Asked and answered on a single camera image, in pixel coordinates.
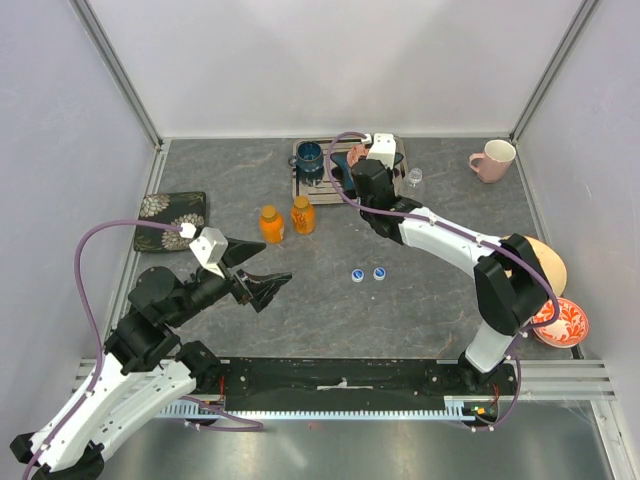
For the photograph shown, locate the black floral square plate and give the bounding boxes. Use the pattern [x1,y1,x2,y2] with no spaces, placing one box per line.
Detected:
[133,191,208,253]

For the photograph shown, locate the beige bird painted plate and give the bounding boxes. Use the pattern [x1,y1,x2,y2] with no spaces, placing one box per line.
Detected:
[524,236,568,297]

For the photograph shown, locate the silver metal tray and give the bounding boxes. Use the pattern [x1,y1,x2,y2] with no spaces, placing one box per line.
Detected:
[287,137,410,206]

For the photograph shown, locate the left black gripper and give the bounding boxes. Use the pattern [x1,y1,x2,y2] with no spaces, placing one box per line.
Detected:
[168,235,293,326]

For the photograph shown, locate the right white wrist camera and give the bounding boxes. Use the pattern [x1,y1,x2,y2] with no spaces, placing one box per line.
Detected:
[361,133,396,169]

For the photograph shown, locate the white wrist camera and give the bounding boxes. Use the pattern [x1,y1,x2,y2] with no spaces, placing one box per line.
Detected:
[179,222,228,278]
[361,133,396,169]

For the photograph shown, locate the red patterned small bowl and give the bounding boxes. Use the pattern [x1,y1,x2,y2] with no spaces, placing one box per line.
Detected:
[346,144,369,168]

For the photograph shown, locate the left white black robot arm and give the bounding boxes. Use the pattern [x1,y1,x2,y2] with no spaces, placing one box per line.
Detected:
[10,228,292,479]

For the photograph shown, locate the orange juice bottle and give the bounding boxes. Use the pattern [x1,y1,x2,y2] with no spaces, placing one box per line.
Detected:
[259,205,284,244]
[291,196,316,235]

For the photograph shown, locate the white blue bottle cap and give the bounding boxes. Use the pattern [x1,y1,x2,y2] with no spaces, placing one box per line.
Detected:
[373,267,386,281]
[351,269,365,283]

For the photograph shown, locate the dark blue ceramic mug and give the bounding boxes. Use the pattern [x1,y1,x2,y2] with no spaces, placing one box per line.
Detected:
[288,141,324,173]

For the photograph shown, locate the clear unlabelled water bottle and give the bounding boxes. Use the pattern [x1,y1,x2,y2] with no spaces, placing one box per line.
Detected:
[401,167,425,202]

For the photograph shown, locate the pink ceramic mug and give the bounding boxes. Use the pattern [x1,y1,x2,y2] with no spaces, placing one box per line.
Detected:
[469,139,516,184]

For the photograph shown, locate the blue star shaped dish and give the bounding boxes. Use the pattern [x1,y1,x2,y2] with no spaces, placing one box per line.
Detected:
[331,146,408,197]

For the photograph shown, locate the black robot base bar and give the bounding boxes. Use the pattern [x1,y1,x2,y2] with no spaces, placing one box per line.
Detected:
[214,356,481,412]

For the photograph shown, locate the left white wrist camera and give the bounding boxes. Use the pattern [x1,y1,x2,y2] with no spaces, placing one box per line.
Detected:
[179,222,228,278]

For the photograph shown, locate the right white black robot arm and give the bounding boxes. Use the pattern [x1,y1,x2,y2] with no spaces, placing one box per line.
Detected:
[352,159,557,394]

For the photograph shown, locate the white slotted cable duct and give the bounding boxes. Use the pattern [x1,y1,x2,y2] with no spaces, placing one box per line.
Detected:
[155,399,475,421]

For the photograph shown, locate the red floral small bowl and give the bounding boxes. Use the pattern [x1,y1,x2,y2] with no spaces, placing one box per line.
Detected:
[534,297,590,348]

